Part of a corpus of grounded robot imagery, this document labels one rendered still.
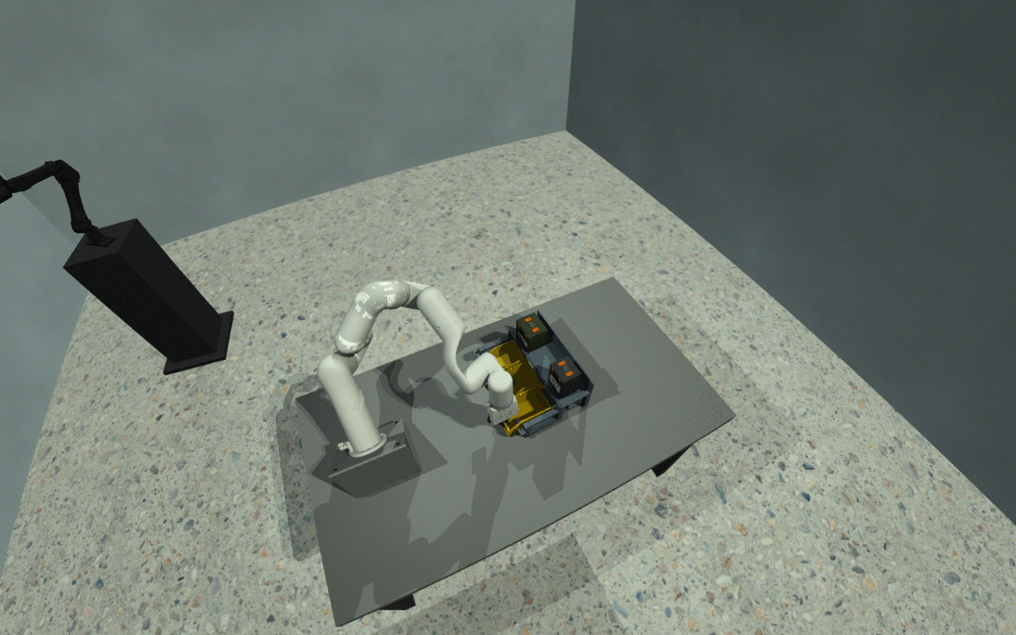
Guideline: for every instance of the dark green case with handle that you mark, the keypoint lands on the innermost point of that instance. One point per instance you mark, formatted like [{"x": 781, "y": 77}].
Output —
[{"x": 531, "y": 332}]

